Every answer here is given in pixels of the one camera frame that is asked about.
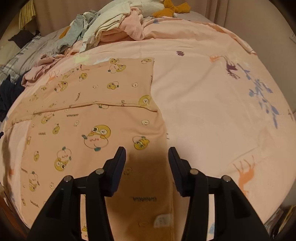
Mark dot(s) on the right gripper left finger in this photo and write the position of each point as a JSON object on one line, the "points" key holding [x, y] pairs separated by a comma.
{"points": [[59, 219]]}

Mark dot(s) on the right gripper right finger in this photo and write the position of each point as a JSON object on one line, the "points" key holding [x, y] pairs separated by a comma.
{"points": [[235, 218]]}

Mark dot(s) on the peach duck print shirt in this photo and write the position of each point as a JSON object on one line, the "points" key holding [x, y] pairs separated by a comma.
{"points": [[77, 122]]}

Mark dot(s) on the navy blue garment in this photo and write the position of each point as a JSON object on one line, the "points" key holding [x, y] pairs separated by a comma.
{"points": [[9, 93]]}

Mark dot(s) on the pink crumpled garment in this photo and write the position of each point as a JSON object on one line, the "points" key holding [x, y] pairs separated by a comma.
{"points": [[40, 68]]}

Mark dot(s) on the plaid pillow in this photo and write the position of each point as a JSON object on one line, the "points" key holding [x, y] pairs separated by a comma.
{"points": [[22, 61]]}

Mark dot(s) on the dark brown cushion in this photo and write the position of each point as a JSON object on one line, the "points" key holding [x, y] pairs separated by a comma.
{"points": [[22, 38]]}

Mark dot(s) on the grey small garment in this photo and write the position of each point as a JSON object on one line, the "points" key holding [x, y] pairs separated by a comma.
{"points": [[77, 29]]}

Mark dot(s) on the pink garment under white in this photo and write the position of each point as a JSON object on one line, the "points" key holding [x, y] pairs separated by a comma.
{"points": [[131, 28]]}

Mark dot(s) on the white folded garment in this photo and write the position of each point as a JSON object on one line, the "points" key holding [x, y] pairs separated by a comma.
{"points": [[110, 17]]}

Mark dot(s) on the yellow striped hanging cloth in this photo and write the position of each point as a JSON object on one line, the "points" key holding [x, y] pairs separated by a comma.
{"points": [[27, 13]]}

